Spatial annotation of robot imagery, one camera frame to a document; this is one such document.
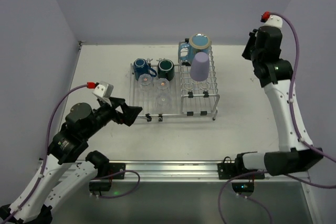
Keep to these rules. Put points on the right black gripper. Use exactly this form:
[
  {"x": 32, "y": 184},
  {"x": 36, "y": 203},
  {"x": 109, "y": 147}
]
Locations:
[{"x": 248, "y": 48}]

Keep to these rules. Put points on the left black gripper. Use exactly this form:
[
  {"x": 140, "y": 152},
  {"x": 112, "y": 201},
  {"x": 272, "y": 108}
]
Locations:
[{"x": 118, "y": 111}]

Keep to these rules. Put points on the lavender plastic cup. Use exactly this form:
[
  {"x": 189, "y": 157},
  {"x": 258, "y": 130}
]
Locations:
[{"x": 200, "y": 67}]

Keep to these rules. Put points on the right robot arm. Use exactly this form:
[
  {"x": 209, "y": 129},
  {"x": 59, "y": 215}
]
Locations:
[{"x": 294, "y": 154}]

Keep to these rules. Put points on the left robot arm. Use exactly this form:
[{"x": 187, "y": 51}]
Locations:
[{"x": 46, "y": 192}]

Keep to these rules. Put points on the clear glass back left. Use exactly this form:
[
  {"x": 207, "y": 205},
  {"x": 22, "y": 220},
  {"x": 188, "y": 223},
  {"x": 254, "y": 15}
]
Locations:
[{"x": 145, "y": 82}]

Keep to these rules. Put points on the clear glass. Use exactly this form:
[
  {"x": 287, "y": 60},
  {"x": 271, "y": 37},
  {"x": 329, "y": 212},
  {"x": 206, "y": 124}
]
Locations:
[
  {"x": 163, "y": 102},
  {"x": 162, "y": 85},
  {"x": 145, "y": 82}
]

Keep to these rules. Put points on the clear glass front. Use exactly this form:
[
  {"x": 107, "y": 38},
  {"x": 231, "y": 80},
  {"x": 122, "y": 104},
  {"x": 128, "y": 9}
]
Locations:
[{"x": 163, "y": 102}]

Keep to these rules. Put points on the dark blue mug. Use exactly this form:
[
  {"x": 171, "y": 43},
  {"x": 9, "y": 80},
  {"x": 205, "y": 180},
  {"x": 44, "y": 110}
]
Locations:
[{"x": 141, "y": 66}]

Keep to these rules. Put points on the clear glass back right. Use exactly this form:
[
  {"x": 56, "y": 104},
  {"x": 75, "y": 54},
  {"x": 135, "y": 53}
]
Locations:
[{"x": 162, "y": 85}]

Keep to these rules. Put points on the light blue ceramic mug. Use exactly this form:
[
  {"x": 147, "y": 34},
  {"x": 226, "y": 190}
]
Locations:
[{"x": 193, "y": 45}]

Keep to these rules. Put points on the dark green mug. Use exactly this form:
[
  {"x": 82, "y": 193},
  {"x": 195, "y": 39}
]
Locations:
[{"x": 165, "y": 69}]

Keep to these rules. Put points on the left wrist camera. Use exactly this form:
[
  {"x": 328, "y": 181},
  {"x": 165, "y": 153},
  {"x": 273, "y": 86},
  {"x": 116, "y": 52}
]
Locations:
[{"x": 103, "y": 91}]

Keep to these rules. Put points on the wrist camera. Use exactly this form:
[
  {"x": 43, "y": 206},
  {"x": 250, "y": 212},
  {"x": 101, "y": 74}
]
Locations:
[
  {"x": 103, "y": 91},
  {"x": 274, "y": 21}
]

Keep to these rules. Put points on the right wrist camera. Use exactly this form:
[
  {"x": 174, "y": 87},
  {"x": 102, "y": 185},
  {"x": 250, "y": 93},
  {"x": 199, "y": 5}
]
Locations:
[{"x": 274, "y": 21}]

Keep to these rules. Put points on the silver wire dish rack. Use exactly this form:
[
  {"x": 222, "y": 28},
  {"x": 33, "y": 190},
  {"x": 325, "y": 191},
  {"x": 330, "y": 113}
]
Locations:
[{"x": 189, "y": 97}]

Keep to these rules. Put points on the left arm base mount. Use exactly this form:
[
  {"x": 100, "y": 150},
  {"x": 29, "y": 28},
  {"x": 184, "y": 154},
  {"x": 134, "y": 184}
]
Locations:
[{"x": 102, "y": 186}]

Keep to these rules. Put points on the aluminium frame rail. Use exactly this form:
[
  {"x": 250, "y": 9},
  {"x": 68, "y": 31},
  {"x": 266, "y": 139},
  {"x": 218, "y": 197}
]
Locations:
[{"x": 181, "y": 171}]

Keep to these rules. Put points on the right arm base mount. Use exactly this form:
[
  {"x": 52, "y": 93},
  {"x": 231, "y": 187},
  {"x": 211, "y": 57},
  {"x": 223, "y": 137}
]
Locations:
[{"x": 227, "y": 170}]

